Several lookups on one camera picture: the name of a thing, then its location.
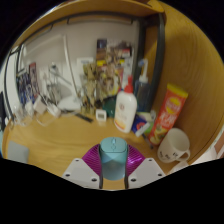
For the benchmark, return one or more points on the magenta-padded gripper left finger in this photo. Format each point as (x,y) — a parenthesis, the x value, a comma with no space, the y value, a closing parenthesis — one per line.
(80,171)

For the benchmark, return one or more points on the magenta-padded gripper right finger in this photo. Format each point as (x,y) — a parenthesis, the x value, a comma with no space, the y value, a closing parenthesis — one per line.
(148,170)

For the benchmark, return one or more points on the light blue computer mouse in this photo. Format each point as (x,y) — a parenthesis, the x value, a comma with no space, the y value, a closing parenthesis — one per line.
(113,160)

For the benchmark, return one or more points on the white round plastic container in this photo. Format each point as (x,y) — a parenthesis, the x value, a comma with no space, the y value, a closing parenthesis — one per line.
(180,167)

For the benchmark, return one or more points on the white printed mug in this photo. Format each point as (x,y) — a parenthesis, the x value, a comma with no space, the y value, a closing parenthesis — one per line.
(173,145)

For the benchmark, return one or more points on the blue small carton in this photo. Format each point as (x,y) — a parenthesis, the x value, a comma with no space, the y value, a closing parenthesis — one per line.
(141,125)

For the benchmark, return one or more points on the red chips can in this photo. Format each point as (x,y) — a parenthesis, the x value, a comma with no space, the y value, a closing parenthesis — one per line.
(168,113)

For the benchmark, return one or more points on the small white cube clock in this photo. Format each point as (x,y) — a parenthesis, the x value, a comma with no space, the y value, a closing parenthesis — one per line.
(101,115)

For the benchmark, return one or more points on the white red-capped lotion bottle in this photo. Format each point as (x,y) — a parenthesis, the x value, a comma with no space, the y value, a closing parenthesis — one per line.
(125,111)

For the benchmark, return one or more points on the white desk lamp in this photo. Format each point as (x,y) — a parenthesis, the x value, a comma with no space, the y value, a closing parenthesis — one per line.
(70,103)

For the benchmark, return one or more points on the white charger block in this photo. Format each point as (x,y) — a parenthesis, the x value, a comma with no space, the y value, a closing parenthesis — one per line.
(40,105)

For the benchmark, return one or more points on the dark spray bottle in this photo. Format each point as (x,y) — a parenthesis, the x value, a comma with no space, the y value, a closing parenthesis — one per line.
(142,91)

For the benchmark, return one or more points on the clear plastic jar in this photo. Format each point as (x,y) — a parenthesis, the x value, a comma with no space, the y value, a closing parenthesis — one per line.
(22,115)

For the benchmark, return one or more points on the brown tree figurine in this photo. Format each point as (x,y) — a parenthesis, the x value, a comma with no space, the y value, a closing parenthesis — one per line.
(90,86)

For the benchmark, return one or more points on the blue robot model box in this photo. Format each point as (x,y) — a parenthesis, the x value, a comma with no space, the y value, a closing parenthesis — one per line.
(26,83)

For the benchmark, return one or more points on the colourful figure box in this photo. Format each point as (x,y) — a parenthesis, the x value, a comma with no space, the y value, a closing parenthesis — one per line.
(113,56)

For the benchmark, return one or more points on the grey metal desk frame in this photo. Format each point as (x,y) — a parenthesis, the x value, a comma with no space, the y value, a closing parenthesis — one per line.
(156,66)

